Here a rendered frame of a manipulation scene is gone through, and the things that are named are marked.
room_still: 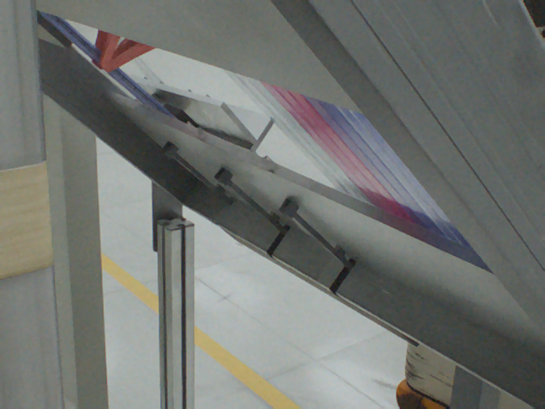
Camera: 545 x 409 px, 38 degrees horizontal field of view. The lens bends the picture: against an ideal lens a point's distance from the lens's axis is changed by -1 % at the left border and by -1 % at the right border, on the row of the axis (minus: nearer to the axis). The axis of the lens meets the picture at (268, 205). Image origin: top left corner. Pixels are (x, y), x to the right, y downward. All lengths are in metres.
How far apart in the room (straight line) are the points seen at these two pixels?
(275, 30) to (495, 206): 0.14
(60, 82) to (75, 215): 0.33
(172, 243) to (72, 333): 0.28
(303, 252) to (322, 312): 1.34
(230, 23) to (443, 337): 0.43
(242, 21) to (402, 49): 0.16
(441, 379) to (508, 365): 0.94
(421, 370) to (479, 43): 1.43
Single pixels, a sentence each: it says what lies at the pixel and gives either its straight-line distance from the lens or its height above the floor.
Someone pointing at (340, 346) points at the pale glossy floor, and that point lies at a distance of 2.07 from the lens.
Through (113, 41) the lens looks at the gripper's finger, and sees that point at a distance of 0.84.
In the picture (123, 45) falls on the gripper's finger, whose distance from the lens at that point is 0.88.
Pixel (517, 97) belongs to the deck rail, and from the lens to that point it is 0.29.
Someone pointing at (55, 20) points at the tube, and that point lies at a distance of 0.82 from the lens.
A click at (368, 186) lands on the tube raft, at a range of 0.56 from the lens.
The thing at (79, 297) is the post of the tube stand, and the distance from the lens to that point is 1.27.
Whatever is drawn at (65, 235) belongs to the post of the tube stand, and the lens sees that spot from 1.22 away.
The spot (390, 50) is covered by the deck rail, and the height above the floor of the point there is 1.03.
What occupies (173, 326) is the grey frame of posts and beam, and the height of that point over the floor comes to 0.49.
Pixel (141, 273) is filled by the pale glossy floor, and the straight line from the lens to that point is 2.42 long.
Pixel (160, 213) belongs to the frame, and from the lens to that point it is 1.12.
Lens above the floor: 1.07
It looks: 21 degrees down
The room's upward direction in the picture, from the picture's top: 2 degrees clockwise
